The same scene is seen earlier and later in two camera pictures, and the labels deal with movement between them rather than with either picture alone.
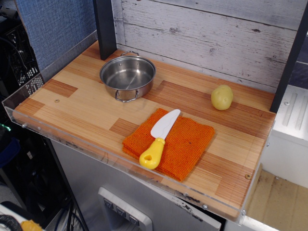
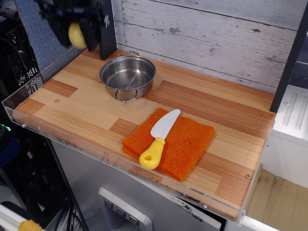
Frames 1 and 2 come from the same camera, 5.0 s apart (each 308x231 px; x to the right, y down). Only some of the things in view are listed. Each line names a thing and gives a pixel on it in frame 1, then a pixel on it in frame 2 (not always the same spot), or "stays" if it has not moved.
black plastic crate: x=21 y=70 stays
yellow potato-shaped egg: x=222 y=97 -> x=76 y=37
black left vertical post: x=104 y=19 stays
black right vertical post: x=293 y=57 stays
